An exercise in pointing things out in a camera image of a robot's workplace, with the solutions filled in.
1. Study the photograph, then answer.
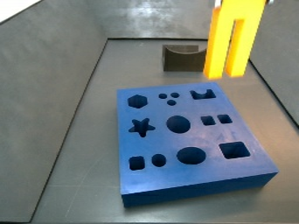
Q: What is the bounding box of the blue foam shape board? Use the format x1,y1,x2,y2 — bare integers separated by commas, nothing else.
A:
116,82,278,207

